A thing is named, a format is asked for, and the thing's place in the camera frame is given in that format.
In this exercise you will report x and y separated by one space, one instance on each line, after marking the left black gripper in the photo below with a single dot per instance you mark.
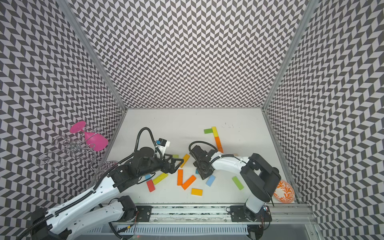
172 169

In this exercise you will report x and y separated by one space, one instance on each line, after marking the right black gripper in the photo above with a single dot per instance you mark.
203 174

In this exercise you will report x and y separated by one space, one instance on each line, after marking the yellow-orange block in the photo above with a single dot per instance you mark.
196 192
185 158

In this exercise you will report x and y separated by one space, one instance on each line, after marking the light blue small block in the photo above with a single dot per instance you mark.
210 180

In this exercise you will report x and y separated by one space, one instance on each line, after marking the yellow block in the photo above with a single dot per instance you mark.
215 132

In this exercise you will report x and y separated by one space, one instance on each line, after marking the green long block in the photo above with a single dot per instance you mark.
238 183

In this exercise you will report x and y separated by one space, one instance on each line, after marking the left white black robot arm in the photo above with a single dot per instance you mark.
103 203

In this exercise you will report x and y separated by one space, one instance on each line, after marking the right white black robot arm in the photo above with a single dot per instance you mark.
260 177

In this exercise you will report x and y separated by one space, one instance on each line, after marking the orange vertical block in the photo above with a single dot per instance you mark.
180 177

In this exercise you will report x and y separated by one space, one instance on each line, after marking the yellow-green long block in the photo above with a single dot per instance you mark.
159 178

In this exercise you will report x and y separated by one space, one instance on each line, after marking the orange diagonal block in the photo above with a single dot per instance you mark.
188 182

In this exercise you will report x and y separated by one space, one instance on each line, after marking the yellow-orange bottom block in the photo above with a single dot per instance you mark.
196 192

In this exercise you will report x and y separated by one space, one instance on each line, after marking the red small block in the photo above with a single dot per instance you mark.
151 186

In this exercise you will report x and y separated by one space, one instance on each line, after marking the pink plastic wine glass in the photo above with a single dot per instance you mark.
94 139

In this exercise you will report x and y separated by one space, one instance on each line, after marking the orange patterned bowl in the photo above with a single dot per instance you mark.
284 193

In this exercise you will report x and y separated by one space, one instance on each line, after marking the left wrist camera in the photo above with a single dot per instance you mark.
162 145

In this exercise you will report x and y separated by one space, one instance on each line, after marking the aluminium mounting rail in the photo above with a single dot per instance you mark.
220 214

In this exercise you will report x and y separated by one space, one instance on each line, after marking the silver wire glass rack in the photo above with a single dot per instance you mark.
68 149

